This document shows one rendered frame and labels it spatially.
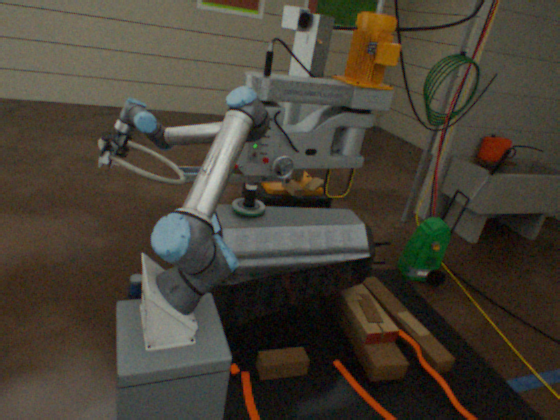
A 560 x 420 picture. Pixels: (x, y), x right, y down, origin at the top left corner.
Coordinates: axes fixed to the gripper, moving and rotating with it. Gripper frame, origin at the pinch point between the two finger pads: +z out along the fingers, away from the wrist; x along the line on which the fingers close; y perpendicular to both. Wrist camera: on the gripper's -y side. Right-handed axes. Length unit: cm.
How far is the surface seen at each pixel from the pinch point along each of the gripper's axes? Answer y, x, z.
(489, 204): 145, 360, -86
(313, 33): -6, 123, -122
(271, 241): 65, 81, 5
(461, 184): 109, 370, -91
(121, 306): 66, -22, 32
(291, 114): 3, 136, -66
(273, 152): 41, 72, -42
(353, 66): 46, 98, -109
